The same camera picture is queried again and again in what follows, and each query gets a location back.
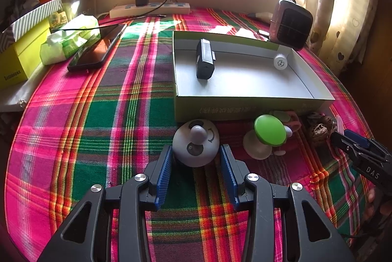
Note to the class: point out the plaid pink green bedspread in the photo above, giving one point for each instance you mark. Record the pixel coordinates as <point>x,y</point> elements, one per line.
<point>104,126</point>

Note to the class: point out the yellow green box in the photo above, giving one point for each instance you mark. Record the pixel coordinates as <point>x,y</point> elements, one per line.
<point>20,59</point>

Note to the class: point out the brown walnut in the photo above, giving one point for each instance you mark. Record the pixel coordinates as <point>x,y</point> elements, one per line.
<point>316,118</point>
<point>318,134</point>

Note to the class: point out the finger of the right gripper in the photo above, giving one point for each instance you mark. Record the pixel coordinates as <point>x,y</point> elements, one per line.
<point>349,145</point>
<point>356,136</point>

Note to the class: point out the pink cable winder with lid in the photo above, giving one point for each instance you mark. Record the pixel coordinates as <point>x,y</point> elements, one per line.
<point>288,118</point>

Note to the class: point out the heart patterned curtain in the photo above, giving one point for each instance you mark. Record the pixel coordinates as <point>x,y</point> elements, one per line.
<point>340,30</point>

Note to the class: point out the black smartphone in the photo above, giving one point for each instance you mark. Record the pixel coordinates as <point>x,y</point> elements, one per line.
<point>94,53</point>

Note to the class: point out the person's right hand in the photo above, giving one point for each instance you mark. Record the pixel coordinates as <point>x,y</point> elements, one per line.
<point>370,210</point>

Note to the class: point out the white round ribbed cap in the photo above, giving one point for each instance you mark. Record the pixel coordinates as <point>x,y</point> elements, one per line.
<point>280,61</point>

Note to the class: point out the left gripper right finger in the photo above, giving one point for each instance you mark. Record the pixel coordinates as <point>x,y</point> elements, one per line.
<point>307,233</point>

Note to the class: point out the green tissue pack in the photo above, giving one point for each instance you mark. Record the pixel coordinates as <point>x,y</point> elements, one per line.
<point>65,42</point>

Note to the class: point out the small grey space heater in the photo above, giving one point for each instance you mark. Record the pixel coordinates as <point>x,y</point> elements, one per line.
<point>290,24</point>

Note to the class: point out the grey mushroom shaped massager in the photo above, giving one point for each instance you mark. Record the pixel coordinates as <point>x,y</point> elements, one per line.
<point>196,143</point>

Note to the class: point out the white power strip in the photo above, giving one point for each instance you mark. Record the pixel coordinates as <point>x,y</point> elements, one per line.
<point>149,9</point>

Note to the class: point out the green white cardboard tray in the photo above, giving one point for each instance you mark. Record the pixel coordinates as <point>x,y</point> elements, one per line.
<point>245,83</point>

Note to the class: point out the black rectangular device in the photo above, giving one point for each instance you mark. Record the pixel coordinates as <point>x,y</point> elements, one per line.
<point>205,60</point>

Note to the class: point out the green top white massager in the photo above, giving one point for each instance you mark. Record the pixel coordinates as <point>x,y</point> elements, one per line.
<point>268,132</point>

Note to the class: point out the striped white gift box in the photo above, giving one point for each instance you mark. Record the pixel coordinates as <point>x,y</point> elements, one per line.
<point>21,26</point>

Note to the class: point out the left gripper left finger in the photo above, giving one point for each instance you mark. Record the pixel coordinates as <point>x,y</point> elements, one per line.
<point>86,232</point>

